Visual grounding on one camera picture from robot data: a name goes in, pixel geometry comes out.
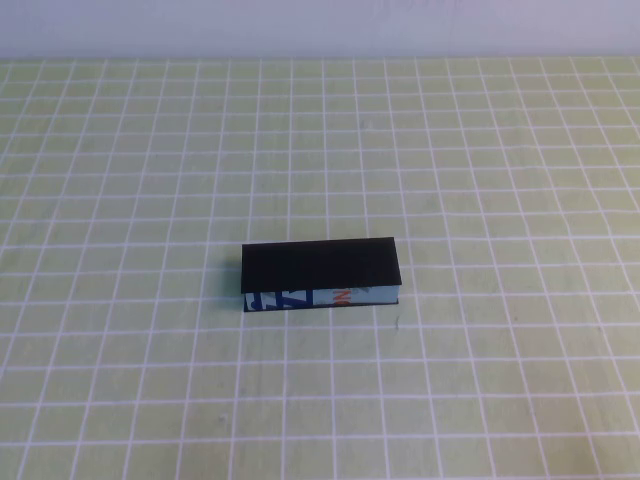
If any black glasses case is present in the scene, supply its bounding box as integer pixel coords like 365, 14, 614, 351
238, 237, 404, 314

